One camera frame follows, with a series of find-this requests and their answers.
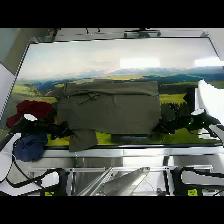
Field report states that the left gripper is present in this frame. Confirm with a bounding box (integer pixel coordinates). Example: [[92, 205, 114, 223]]
[[49, 121, 74, 141]]

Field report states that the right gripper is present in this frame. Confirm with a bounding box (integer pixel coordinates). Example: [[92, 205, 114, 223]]
[[153, 114, 178, 135]]

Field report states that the olive green shirt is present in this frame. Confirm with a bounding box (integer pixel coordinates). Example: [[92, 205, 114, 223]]
[[55, 79, 163, 153]]

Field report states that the red garment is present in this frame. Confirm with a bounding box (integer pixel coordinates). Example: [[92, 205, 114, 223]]
[[5, 99, 56, 130]]

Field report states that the blue garment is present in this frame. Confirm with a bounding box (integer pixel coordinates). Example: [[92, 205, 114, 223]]
[[13, 133, 48, 163]]

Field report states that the silver frame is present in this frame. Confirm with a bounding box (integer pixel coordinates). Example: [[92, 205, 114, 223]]
[[28, 145, 224, 197]]

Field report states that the black cable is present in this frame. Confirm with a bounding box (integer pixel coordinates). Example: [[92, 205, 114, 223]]
[[4, 149, 62, 190]]

